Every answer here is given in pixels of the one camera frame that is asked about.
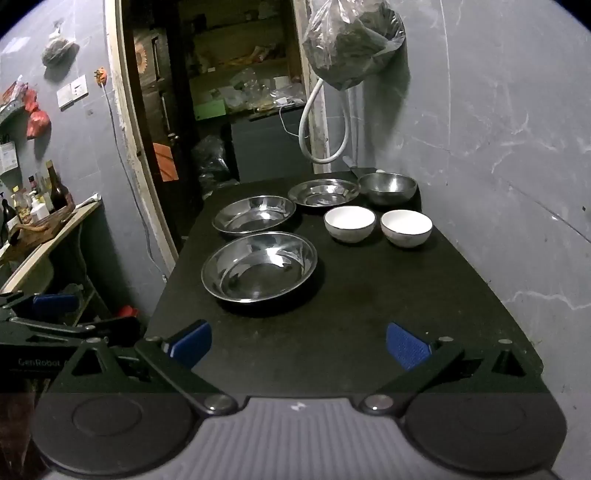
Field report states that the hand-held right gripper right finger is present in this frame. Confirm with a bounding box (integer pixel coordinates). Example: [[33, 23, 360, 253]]
[[360, 322, 549, 415]]

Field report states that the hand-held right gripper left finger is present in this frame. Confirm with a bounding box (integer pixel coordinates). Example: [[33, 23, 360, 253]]
[[51, 320, 238, 416]]

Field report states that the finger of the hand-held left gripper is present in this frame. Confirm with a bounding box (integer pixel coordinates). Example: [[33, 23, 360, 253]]
[[0, 316, 142, 347], [0, 291, 80, 322]]

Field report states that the large steel plate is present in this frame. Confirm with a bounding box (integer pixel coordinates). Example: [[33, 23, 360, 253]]
[[201, 232, 319, 304]]

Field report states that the white ceramic bowl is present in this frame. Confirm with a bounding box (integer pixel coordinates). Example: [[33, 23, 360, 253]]
[[380, 209, 434, 248], [324, 206, 376, 243]]

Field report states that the steel bowl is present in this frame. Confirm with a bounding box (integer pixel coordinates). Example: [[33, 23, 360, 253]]
[[358, 172, 418, 206]]

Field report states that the steel plate with sticker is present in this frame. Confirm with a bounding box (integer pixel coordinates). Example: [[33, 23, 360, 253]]
[[287, 178, 361, 208]]

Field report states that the cream-edged side table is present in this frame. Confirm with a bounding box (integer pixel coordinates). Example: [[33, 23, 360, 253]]
[[0, 196, 103, 296]]

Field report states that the wooden tray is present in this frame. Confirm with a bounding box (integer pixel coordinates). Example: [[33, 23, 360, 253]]
[[8, 194, 77, 250]]

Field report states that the dark glass bottle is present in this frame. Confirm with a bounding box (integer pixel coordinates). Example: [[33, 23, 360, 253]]
[[45, 160, 69, 212]]

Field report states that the red plastic bag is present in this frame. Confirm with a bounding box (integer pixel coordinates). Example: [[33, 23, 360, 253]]
[[23, 89, 52, 140]]

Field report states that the dark cabinet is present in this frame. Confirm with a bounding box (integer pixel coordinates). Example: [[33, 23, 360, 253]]
[[229, 108, 315, 182]]

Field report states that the green box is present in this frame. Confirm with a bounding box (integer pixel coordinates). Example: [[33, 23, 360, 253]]
[[193, 99, 227, 122]]

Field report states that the small hanging plastic bag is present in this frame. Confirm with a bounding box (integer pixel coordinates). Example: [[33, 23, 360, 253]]
[[41, 20, 77, 68]]

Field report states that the large hanging plastic bag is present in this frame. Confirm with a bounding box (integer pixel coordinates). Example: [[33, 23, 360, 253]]
[[302, 0, 407, 91]]

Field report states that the door frame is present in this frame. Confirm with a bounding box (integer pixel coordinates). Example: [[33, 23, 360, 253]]
[[103, 0, 182, 265]]

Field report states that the paper sheet on wall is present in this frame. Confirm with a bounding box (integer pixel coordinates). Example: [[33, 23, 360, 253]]
[[0, 141, 18, 174]]

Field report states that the thin wall cable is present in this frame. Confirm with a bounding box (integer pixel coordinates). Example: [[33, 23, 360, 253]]
[[95, 67, 168, 280]]

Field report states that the cleaver with cream handle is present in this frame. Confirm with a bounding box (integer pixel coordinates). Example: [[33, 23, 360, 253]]
[[344, 156, 384, 179]]

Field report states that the white charging cable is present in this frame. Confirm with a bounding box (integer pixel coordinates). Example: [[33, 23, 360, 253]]
[[278, 103, 304, 138]]

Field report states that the white hose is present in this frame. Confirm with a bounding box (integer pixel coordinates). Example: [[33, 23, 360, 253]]
[[298, 76, 352, 164]]

